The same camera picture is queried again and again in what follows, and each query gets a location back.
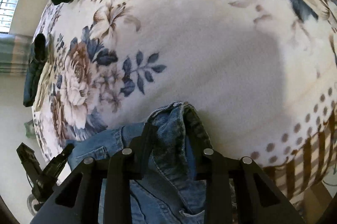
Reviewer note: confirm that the floral bed cover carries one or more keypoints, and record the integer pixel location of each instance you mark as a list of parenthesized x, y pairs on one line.
[(260, 73)]

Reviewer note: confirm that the left teal curtain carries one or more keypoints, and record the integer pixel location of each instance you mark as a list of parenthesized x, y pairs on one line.
[(14, 54)]

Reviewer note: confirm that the dark folded garment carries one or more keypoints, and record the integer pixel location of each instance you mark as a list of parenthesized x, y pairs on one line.
[(37, 59)]

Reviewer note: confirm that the blue denim jeans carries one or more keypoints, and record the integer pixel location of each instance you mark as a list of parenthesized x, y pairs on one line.
[(168, 192)]

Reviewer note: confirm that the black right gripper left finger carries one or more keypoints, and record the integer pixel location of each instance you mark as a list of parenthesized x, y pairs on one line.
[(104, 185)]

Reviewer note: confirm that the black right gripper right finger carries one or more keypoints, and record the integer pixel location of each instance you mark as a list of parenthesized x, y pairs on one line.
[(258, 199)]

